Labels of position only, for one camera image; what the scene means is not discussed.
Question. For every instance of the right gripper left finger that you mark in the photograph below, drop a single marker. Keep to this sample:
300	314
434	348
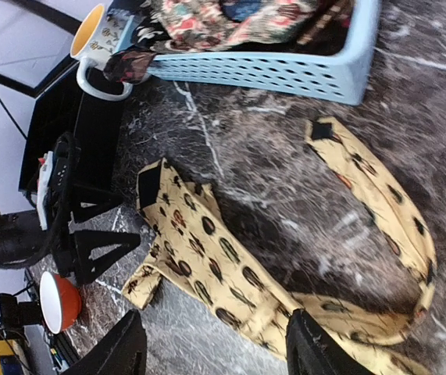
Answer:
122	351

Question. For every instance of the black display box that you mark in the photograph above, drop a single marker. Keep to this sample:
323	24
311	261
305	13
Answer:
40	99

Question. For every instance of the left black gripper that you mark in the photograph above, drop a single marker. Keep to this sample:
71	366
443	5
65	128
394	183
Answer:
85	254

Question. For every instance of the light blue plastic basket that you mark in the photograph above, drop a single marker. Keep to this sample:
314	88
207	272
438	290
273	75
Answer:
340	75

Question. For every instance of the floral patterned tie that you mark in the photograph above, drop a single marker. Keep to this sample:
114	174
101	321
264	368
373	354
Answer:
178	27

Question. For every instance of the white mug yellow inside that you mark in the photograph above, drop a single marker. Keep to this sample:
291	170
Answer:
96	40

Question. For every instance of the white bowl orange outside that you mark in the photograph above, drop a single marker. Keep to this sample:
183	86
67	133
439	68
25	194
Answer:
60	302

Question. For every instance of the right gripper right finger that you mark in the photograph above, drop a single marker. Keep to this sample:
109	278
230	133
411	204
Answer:
312	351

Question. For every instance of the yellow beetle-pattern tie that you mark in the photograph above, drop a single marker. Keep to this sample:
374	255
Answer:
194	249

